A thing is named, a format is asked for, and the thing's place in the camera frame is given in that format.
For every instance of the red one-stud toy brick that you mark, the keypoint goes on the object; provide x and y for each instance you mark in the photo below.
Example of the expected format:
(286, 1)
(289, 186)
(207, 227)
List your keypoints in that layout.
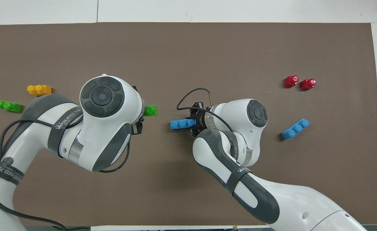
(291, 81)
(308, 84)

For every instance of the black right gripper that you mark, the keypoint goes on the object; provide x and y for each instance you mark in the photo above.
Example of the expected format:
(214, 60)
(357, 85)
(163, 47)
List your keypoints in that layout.
(201, 120)

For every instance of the green two-stud toy brick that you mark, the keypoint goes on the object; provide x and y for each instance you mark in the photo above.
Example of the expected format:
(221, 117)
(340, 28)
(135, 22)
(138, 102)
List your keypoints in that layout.
(8, 106)
(150, 110)

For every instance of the yellow two-stud toy brick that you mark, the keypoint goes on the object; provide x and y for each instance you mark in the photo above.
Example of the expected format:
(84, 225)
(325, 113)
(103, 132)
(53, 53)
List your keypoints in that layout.
(39, 90)

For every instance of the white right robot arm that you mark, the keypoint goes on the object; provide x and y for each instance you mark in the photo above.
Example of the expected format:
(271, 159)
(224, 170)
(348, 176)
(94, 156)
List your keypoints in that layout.
(256, 115)

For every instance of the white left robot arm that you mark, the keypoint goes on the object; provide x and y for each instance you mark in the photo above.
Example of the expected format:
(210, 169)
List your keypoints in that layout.
(101, 96)

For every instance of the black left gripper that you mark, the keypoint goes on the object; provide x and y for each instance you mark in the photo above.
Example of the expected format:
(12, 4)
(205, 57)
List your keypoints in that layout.
(137, 122)

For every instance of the brown table mat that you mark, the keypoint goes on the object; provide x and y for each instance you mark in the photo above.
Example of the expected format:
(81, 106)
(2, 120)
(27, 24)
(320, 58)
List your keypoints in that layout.
(207, 48)

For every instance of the blue three-stud toy brick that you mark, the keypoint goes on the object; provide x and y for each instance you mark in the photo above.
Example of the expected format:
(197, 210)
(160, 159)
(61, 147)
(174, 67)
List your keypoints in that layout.
(294, 129)
(182, 124)

